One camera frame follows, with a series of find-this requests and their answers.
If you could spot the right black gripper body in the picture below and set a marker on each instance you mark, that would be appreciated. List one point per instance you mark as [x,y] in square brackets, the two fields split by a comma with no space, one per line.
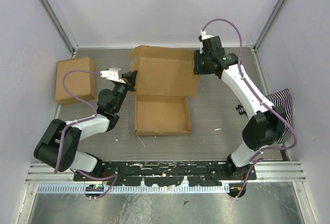
[207,69]

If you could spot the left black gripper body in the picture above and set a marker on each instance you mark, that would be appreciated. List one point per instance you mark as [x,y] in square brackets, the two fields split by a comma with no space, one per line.
[130,84]

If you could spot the brown cardboard box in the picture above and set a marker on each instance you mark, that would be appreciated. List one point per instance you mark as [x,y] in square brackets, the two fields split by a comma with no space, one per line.
[164,83]
[79,82]

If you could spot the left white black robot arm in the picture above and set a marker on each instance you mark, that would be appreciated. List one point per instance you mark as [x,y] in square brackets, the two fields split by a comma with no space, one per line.
[59,143]

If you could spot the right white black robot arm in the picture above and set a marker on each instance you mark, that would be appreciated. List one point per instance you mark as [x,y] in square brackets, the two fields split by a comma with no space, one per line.
[236,78]

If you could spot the folded brown cardboard box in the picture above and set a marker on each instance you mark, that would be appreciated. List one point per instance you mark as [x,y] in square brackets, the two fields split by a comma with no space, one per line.
[79,82]

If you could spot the purple striped cloth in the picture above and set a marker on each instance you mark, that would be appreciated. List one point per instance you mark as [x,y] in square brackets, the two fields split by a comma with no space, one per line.
[283,105]

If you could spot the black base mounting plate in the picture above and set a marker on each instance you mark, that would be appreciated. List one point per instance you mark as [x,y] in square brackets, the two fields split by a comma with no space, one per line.
[166,173]

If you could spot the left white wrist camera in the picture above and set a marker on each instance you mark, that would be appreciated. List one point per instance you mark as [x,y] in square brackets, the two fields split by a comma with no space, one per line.
[113,74]

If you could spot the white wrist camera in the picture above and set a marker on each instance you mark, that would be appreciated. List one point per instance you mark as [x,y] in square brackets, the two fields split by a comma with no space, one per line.
[203,36]
[113,74]

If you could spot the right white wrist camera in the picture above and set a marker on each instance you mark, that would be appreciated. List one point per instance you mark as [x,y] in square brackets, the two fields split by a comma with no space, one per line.
[203,36]

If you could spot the slotted grey cable duct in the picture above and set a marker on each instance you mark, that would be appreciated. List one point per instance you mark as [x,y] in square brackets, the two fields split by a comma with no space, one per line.
[86,189]

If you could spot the aluminium front rail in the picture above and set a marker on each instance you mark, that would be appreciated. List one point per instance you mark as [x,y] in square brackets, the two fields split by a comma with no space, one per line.
[265,171]

